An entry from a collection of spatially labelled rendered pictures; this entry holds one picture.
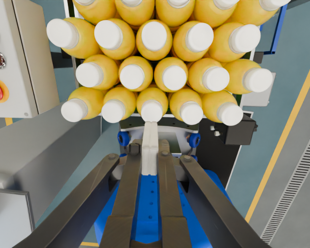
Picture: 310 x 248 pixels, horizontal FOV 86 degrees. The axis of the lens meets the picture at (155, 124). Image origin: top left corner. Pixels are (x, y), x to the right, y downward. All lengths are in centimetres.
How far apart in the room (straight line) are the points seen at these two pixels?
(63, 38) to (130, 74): 11
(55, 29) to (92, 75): 8
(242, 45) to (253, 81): 6
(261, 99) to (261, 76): 31
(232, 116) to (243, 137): 16
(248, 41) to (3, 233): 83
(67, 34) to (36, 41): 11
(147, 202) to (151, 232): 6
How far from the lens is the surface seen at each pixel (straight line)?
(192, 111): 30
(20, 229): 75
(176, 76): 29
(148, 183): 40
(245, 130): 48
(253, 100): 63
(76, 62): 45
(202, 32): 30
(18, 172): 74
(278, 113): 181
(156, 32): 29
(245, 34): 32
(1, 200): 69
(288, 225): 275
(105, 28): 30
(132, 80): 29
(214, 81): 30
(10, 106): 39
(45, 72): 42
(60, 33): 32
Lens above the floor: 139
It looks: 69 degrees down
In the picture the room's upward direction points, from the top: 180 degrees counter-clockwise
